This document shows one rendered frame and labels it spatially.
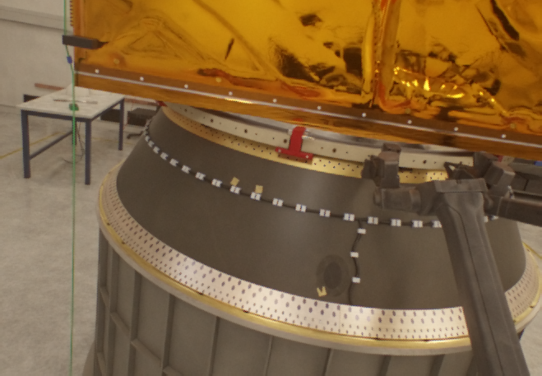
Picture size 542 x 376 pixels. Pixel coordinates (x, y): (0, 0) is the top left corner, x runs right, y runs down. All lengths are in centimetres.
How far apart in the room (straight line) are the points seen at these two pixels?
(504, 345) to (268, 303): 85
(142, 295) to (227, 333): 40
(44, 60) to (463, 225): 756
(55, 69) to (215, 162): 649
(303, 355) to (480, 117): 97
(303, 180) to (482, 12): 74
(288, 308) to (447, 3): 106
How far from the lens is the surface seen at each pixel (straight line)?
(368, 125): 144
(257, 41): 133
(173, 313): 159
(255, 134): 139
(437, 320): 155
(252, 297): 138
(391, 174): 116
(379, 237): 142
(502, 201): 132
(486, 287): 66
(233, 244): 141
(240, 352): 152
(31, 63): 802
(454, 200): 70
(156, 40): 141
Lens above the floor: 203
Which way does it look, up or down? 18 degrees down
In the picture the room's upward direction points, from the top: 9 degrees clockwise
